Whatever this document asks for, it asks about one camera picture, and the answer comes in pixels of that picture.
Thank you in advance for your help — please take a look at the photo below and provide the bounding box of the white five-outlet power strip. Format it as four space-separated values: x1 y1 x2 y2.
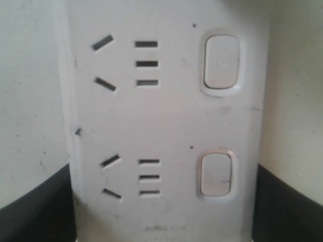
66 1 272 241

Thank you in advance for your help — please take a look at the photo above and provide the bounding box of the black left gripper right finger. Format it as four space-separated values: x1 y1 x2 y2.
252 165 322 242

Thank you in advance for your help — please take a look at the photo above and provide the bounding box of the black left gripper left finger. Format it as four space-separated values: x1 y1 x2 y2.
1 165 77 241

